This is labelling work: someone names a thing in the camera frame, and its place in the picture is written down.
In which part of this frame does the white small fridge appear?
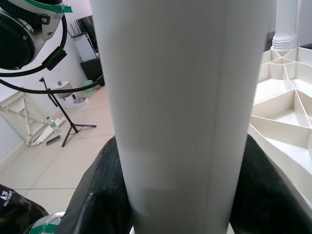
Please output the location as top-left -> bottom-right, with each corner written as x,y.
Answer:
73,34 -> 100,64

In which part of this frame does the mint green bin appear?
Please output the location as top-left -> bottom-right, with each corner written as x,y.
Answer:
82,78 -> 101,93

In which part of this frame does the white plastic table top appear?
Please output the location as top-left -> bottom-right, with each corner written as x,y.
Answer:
248,46 -> 312,204
0,92 -> 46,147

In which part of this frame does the black low cabinet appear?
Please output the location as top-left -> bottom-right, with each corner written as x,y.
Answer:
79,57 -> 106,88

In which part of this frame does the white grey floor appliance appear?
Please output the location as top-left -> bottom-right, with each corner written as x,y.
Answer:
57,80 -> 78,109

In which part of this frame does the white plastic table leg tube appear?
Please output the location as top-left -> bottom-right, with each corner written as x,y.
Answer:
271,0 -> 300,51
91,0 -> 279,234
36,117 -> 67,144
31,128 -> 56,146

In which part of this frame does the camouflage fabric with label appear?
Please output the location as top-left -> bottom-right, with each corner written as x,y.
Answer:
0,184 -> 50,234

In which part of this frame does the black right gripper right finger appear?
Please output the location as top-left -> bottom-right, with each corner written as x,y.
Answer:
229,134 -> 312,234

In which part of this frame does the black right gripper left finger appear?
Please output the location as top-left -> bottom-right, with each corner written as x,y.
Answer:
58,136 -> 132,234

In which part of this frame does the clear bottle with green cap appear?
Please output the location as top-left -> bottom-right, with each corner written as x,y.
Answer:
45,117 -> 60,134

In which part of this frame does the black flat rectangular device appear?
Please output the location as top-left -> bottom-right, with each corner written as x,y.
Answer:
46,135 -> 61,146

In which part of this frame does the black camera tripod stand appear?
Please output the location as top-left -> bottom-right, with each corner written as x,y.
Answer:
39,77 -> 98,148

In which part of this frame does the black framed screen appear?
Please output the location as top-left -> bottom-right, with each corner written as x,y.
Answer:
69,15 -> 95,39

